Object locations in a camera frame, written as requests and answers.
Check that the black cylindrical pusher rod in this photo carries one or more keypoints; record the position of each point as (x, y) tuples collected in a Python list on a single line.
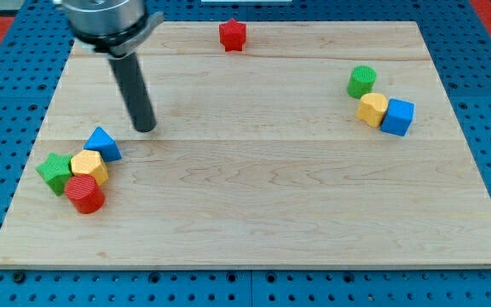
[(128, 75)]

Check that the yellow heart block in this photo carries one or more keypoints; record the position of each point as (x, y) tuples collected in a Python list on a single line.
[(372, 109)]

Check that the blue triangle block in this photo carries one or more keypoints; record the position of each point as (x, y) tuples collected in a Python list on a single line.
[(101, 142)]

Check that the yellow hexagon block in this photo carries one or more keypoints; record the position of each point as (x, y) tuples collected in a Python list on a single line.
[(88, 162)]

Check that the red star block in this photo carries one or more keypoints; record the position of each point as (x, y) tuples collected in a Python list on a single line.
[(232, 35)]

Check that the green star block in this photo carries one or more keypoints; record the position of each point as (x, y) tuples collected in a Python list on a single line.
[(56, 172)]

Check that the red cylinder block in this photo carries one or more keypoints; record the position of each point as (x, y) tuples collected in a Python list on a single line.
[(84, 193)]

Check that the wooden board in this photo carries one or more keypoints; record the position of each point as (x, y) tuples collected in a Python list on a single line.
[(258, 160)]

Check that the green cylinder block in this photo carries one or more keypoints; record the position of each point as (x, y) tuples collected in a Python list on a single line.
[(361, 81)]

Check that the blue cube block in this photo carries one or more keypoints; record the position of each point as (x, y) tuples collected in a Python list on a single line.
[(398, 117)]

